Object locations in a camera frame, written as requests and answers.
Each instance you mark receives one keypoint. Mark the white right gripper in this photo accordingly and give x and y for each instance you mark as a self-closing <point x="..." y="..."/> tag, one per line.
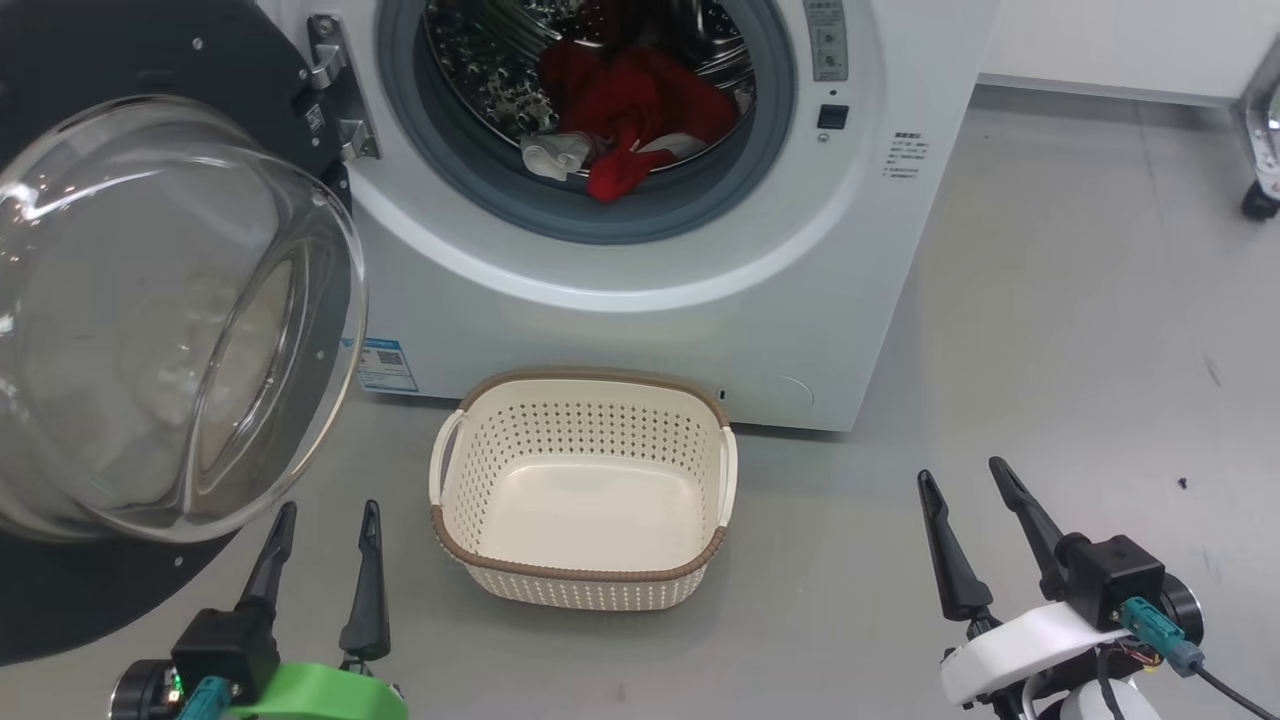
<point x="1010" y="655"/>

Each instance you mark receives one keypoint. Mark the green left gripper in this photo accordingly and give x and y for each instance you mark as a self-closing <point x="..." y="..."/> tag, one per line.
<point x="320" y="695"/>

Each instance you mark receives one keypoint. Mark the round black glass washer door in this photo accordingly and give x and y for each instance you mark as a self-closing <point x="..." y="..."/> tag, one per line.
<point x="130" y="330"/>

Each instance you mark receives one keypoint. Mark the red and white basketball jersey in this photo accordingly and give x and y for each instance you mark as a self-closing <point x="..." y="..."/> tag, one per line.
<point x="640" y="100"/>

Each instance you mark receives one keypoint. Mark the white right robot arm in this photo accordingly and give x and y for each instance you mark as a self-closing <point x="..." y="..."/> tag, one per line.
<point x="1100" y="705"/>

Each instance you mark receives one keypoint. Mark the cream perforated basket brown rim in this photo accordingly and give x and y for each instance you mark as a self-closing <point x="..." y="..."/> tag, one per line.
<point x="590" y="510"/>

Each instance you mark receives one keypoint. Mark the white front-load washing machine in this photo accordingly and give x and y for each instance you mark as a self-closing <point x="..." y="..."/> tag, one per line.
<point x="820" y="300"/>

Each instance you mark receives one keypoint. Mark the metal washer door hinge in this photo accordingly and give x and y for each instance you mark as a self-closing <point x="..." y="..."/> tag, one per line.
<point x="335" y="90"/>

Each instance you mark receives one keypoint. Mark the blue energy label sticker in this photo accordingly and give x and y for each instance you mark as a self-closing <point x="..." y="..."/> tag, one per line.
<point x="387" y="366"/>

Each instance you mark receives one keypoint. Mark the small printed warning label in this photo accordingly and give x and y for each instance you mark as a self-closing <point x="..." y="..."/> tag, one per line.
<point x="907" y="155"/>

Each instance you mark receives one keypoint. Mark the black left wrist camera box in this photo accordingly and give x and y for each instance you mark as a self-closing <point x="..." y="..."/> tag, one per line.
<point x="225" y="645"/>

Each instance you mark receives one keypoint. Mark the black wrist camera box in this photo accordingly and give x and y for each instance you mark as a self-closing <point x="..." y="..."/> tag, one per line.
<point x="225" y="645"/>
<point x="1115" y="580"/>

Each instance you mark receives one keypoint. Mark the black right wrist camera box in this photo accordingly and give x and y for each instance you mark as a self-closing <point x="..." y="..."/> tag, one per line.
<point x="1115" y="580"/>

